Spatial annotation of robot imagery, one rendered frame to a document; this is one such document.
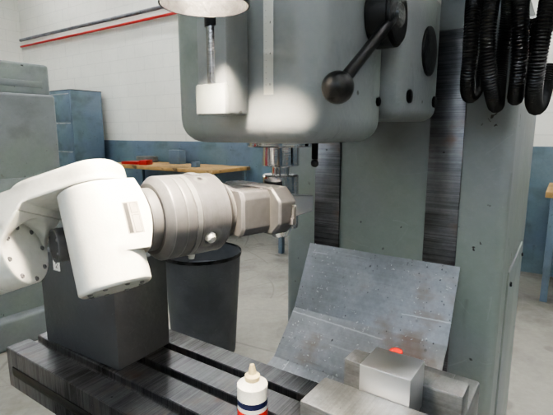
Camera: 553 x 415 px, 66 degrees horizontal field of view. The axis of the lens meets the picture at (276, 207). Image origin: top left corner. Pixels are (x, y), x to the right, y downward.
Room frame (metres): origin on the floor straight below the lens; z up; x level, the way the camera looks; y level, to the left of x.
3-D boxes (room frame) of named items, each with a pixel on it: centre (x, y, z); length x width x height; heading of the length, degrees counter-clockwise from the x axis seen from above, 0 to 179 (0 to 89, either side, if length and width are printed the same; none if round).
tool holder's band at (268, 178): (0.55, -0.01, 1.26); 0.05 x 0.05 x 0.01
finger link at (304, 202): (0.53, -0.03, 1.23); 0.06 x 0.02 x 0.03; 132
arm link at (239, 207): (0.49, 0.06, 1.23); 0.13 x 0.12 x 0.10; 42
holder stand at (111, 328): (0.79, 0.33, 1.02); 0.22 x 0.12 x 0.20; 58
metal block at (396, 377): (0.47, -0.14, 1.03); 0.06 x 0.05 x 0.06; 55
